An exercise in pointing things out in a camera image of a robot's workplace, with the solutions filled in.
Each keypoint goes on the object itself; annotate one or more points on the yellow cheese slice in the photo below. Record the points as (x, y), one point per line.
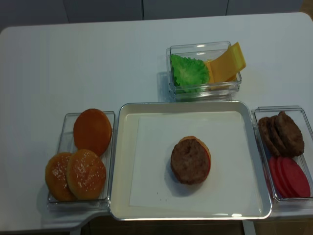
(226, 67)

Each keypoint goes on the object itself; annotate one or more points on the green lettuce leaf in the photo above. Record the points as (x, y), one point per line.
(189, 73)

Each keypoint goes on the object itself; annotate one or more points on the clear lettuce cheese container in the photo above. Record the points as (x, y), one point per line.
(204, 52)

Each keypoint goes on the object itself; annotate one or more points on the brown patty on tray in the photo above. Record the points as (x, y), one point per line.
(189, 162)

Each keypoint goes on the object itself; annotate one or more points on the metal serving tray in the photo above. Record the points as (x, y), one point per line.
(123, 166)

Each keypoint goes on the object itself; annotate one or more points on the plain orange bun half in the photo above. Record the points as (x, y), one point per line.
(92, 131)

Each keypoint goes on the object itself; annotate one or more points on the red tomato slice on tray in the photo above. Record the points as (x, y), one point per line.
(209, 160)

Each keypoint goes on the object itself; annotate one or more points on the orange cheese slice in container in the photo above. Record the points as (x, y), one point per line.
(211, 79)

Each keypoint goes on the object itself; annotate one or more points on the right sesame bun top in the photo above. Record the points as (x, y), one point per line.
(86, 175)

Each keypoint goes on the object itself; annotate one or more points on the sesame bun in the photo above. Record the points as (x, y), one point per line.
(55, 177)
(86, 175)

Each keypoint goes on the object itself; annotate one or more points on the clear bun container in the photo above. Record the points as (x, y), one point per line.
(66, 144)

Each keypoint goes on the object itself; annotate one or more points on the white paper sheet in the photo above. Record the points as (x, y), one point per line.
(230, 188)

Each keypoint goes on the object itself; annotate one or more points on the back brown patty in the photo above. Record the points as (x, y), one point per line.
(265, 136)

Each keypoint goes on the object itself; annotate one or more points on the left sesame bun top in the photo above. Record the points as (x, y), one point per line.
(55, 177)

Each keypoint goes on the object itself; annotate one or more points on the middle brown patty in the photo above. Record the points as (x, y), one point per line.
(271, 130)

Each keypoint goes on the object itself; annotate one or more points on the back red tomato slice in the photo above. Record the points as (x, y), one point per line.
(275, 178)

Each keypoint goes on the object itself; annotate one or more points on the clear patty tomato container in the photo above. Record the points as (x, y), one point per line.
(284, 207)

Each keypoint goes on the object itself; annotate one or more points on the front brown patty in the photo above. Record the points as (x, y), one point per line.
(290, 134)

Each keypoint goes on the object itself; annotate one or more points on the middle red tomato slice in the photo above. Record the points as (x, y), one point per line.
(287, 191)

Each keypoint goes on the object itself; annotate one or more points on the front red tomato slice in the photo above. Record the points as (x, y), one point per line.
(295, 178)

